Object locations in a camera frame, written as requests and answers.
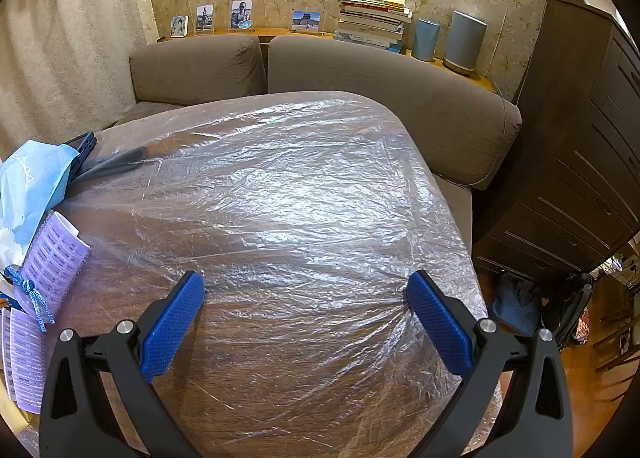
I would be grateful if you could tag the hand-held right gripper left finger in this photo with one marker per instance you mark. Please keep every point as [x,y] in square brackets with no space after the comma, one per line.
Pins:
[172,325]

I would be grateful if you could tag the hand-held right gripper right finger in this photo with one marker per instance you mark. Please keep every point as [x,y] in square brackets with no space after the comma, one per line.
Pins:
[440,325]

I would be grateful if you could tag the blue fabric bag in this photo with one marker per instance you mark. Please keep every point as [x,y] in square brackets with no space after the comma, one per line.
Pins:
[517,300]

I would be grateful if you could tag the black backpack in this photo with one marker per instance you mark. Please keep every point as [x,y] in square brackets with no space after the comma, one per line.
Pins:
[570,308]

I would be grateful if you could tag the purple hair roller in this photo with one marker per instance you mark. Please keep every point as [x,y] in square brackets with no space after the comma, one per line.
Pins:
[52,263]

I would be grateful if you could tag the blue ribbon bow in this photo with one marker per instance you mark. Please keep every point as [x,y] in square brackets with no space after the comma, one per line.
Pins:
[35,300]

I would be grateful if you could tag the purple printed booklet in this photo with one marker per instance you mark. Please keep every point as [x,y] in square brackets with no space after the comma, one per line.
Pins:
[25,358]

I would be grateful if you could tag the dark blue flat case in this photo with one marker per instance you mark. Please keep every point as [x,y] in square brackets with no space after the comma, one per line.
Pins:
[85,150]

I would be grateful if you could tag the dark wooden cabinet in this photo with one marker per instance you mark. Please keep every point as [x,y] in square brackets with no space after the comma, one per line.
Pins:
[580,138]

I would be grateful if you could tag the brown fabric sofa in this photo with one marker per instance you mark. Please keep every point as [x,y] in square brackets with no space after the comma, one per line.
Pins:
[350,68]

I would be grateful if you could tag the grey fabric speaker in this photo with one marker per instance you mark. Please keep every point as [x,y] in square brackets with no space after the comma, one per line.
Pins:
[465,43]

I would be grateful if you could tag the beige curtain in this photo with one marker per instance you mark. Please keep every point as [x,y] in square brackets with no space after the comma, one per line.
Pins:
[65,63]

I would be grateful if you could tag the blue cylinder speaker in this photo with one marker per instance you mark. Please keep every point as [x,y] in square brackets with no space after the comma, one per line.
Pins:
[426,40]

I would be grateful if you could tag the stack of books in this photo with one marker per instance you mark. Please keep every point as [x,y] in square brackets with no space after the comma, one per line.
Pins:
[372,20]

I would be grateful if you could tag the white-bordered photo frame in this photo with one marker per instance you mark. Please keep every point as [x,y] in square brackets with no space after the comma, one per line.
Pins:
[179,26]

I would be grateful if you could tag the standing person photo frame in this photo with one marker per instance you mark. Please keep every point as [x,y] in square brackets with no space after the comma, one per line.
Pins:
[204,19]

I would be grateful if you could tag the sunglasses portrait photo frame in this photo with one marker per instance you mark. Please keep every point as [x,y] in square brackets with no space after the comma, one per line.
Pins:
[242,14]

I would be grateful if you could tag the building photo frame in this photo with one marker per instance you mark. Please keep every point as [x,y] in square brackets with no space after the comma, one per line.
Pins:
[306,20]

